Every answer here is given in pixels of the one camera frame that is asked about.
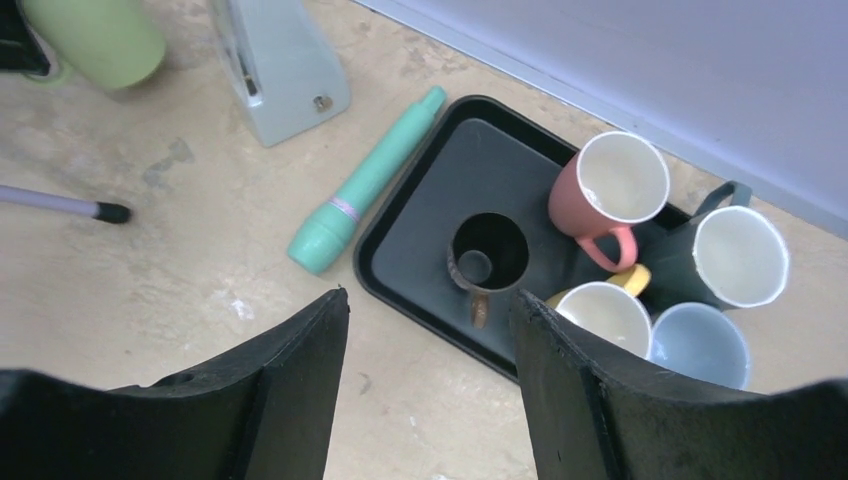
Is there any grey-blue mug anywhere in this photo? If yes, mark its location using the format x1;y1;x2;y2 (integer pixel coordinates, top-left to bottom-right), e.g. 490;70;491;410
649;302;751;390

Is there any yellow mug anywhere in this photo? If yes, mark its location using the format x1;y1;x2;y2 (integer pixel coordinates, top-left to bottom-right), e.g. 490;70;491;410
546;264;653;359

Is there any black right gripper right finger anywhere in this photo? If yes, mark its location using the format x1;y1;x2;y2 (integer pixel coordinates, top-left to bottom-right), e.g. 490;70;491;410
511;291;847;479

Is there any black plastic tray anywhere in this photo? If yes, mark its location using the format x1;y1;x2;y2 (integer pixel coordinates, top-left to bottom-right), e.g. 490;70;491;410
352;94;697;384

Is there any dark teal hexagonal mug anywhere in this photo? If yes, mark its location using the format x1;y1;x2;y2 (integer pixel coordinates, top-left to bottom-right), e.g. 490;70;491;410
639;180;792;313

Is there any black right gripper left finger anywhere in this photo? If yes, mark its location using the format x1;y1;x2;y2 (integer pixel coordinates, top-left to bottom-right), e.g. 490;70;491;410
1;288;350;479

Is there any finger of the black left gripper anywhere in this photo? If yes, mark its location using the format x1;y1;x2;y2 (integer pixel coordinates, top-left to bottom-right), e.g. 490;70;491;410
0;0;51;77

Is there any pink mug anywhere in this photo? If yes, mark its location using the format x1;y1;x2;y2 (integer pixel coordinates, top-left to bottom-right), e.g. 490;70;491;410
548;131;671;273

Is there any small camera tripod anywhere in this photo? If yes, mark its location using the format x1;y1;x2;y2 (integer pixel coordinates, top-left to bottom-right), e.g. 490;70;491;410
1;185;133;224

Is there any light green mug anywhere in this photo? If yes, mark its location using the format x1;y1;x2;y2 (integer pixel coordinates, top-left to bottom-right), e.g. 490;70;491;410
18;0;167;91

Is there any brown mug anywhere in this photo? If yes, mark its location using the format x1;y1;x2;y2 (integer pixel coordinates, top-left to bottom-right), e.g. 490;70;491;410
447;211;530;329

